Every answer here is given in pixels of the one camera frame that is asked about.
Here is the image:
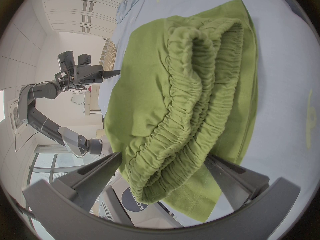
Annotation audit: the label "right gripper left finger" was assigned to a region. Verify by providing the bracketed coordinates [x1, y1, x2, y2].
[53, 151, 123, 212]

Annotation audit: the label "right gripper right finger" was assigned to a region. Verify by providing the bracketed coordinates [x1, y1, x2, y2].
[204, 155, 270, 212]

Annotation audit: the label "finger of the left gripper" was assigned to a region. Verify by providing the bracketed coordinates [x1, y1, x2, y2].
[102, 70, 121, 80]

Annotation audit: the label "green shorts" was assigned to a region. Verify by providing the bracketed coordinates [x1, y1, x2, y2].
[104, 0, 259, 223]

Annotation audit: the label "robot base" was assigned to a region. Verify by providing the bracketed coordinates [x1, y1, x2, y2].
[90, 170, 187, 228]

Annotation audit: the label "round woven basket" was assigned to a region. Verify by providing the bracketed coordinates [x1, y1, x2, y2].
[99, 39, 117, 71]

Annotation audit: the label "bed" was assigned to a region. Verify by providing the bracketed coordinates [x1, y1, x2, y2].
[99, 0, 320, 228]

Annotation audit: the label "white wavy framed mirror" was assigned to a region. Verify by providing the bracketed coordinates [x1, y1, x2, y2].
[71, 92, 85, 105]

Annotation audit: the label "white dressing table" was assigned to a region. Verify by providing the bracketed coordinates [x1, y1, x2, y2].
[84, 86, 103, 116]

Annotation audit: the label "white wardrobe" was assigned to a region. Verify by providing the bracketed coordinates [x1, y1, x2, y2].
[41, 0, 135, 41]

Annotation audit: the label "pale blue quilt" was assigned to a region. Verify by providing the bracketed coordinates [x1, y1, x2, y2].
[116, 0, 150, 22]

